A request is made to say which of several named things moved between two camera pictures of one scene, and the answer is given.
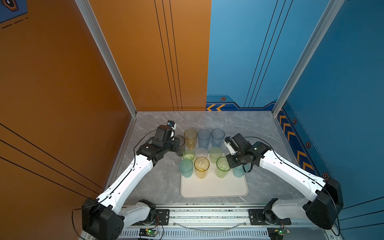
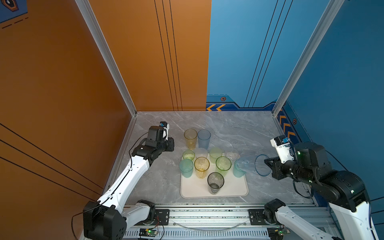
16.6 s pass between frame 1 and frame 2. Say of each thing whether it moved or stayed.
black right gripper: moved
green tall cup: stayed
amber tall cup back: stayed
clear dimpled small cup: stayed
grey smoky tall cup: moved
